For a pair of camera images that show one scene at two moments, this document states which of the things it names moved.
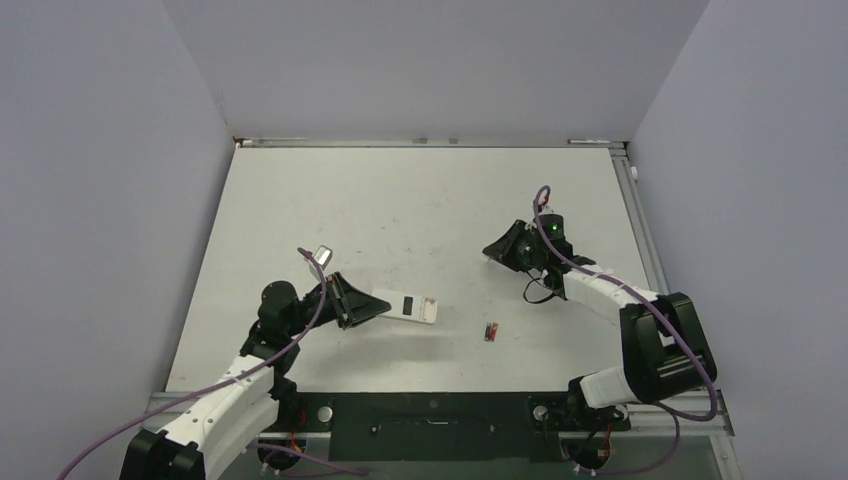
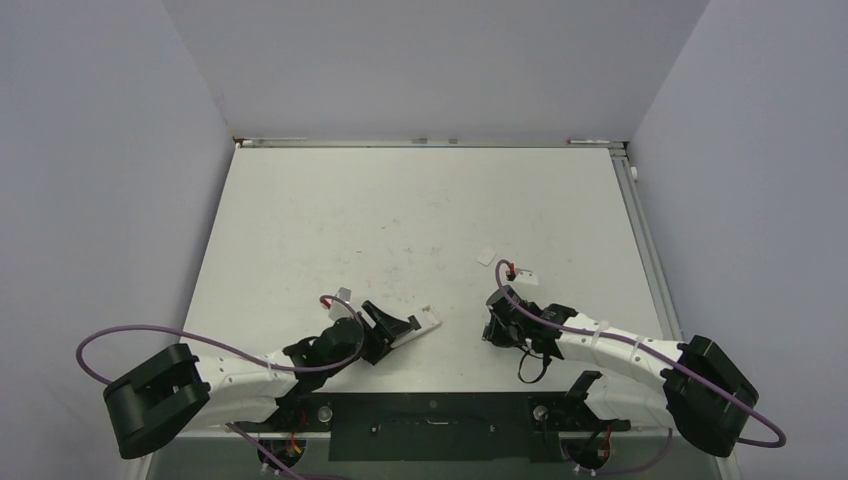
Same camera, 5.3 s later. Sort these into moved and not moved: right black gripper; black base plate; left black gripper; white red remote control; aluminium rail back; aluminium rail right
Moved: left black gripper; white red remote control; right black gripper
Not moved: black base plate; aluminium rail back; aluminium rail right
